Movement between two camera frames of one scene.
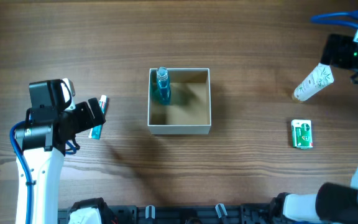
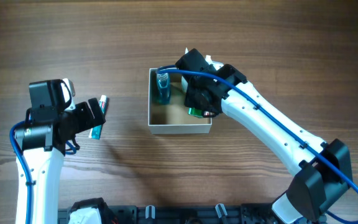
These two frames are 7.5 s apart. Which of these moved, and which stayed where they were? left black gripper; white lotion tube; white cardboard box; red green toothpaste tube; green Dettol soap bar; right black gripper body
Moved: right black gripper body; green Dettol soap bar; white lotion tube
Stayed: left black gripper; white cardboard box; red green toothpaste tube
